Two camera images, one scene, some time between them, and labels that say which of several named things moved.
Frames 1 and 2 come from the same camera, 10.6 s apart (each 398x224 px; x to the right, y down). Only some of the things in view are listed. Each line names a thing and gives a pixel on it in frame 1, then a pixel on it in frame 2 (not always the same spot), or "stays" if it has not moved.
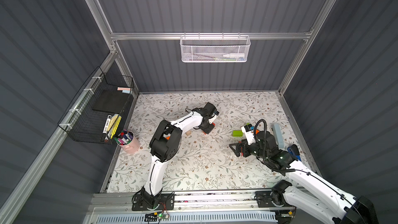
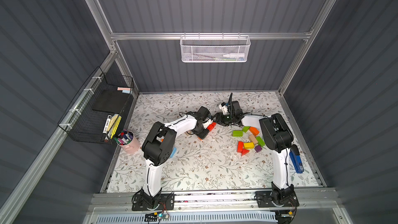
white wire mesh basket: x=215 y=49 stays
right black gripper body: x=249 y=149 → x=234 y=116
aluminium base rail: x=208 y=203 stays
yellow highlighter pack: x=114 y=124 stays
